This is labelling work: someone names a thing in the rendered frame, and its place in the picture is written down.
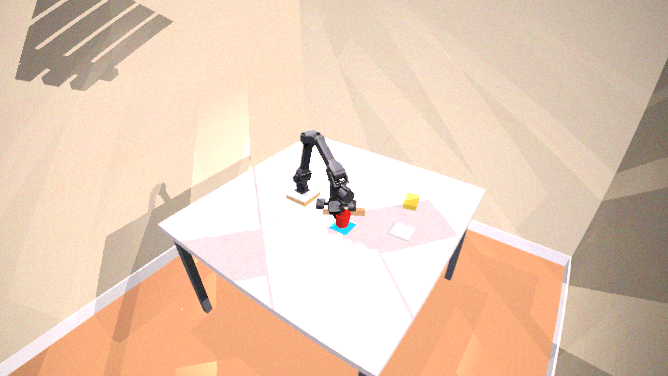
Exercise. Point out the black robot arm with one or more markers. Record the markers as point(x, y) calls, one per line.
point(334, 170)

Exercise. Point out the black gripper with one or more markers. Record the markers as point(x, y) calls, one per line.
point(320, 203)

